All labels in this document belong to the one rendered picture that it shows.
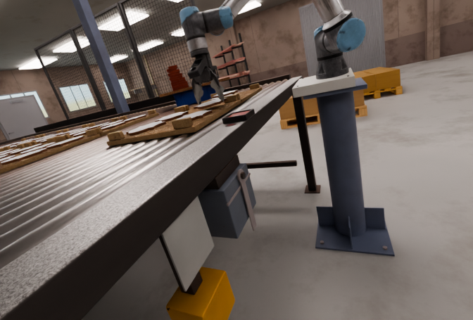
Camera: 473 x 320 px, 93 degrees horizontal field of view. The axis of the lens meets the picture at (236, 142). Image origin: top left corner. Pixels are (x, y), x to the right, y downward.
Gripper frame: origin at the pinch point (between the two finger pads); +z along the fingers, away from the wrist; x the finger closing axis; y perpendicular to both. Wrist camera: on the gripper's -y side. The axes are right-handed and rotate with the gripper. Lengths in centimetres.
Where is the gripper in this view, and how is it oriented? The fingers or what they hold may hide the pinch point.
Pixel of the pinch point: (210, 103)
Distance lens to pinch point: 94.1
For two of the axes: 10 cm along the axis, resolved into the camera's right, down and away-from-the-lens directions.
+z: 2.3, 9.4, 2.5
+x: -9.1, 1.2, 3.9
